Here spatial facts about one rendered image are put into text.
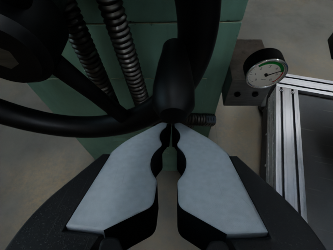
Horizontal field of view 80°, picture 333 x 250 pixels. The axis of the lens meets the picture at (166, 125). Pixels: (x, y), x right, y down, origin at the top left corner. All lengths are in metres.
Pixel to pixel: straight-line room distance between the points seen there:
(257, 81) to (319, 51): 1.35
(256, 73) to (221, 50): 0.08
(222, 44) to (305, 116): 0.66
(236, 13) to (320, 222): 0.66
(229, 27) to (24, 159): 1.08
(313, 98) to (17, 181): 1.37
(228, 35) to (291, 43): 1.33
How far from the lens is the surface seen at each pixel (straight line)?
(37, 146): 1.21
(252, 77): 0.37
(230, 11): 0.36
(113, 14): 0.22
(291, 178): 0.80
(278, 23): 1.86
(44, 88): 0.55
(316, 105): 1.04
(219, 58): 0.41
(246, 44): 0.48
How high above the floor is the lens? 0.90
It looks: 58 degrees down
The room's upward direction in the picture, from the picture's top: 4 degrees counter-clockwise
